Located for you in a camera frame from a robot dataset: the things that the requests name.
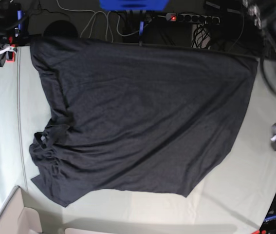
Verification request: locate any black t-shirt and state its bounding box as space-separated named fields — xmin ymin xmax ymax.
xmin=29 ymin=37 xmax=258 ymax=207

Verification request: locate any black cable bundle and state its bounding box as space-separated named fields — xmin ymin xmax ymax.
xmin=191 ymin=24 xmax=214 ymax=49

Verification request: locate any green table cloth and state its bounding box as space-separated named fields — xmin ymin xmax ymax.
xmin=0 ymin=47 xmax=276 ymax=234

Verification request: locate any cardboard box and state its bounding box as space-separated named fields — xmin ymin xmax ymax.
xmin=0 ymin=186 xmax=43 ymax=234

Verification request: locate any white cable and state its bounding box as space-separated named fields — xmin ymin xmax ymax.
xmin=55 ymin=0 xmax=141 ymax=42

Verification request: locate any blue box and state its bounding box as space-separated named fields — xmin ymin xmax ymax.
xmin=99 ymin=0 xmax=169 ymax=11

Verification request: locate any red black clamp left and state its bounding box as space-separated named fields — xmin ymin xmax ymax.
xmin=5 ymin=37 xmax=17 ymax=63

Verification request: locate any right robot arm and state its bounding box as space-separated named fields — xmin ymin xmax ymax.
xmin=0 ymin=0 xmax=31 ymax=67

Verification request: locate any white power strip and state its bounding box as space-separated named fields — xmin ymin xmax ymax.
xmin=165 ymin=13 xmax=221 ymax=25

